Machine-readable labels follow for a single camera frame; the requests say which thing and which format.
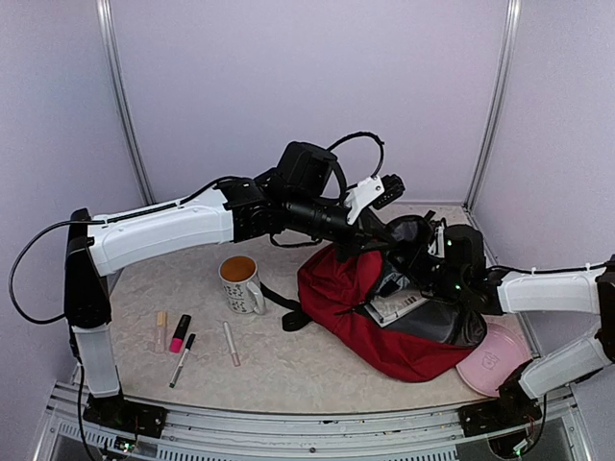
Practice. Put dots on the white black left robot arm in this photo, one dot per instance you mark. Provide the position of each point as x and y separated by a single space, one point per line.
307 191

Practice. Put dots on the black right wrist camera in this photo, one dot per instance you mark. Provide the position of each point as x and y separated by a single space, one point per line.
437 241

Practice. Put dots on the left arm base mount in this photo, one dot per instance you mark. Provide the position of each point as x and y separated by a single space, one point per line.
140 419

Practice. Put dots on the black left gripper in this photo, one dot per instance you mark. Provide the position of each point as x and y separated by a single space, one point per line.
363 238

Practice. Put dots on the red student backpack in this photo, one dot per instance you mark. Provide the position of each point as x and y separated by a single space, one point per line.
428 341

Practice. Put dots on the small white marker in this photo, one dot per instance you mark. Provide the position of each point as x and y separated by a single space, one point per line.
231 344

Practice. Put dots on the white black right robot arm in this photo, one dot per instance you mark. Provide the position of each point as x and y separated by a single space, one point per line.
449 266

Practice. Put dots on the white mug with tea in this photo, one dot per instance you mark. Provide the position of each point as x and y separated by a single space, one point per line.
241 285

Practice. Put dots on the coffee cover notebook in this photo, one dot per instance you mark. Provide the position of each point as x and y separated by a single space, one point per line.
387 310

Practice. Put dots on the pink plate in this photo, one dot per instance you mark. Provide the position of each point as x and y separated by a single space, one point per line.
487 367

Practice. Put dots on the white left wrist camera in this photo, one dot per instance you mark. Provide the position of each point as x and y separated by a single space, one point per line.
362 196

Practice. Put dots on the left aluminium frame post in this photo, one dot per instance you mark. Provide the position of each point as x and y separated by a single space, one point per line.
106 24

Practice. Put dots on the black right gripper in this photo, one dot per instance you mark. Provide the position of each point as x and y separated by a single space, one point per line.
413 263

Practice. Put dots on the aluminium frame post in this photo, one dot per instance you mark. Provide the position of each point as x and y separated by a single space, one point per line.
511 25
106 24

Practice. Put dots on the green white pen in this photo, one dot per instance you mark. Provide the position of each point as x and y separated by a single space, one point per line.
185 353

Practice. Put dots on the beige eraser stick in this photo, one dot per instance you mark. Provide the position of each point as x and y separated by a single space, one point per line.
158 344

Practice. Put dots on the pink black highlighter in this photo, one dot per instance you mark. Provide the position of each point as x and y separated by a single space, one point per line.
178 338

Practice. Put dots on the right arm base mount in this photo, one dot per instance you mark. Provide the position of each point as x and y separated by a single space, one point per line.
511 408

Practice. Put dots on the aluminium front rail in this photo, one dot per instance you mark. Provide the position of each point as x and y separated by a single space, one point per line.
200 433

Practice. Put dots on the right aluminium frame post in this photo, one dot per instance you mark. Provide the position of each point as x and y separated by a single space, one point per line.
511 25

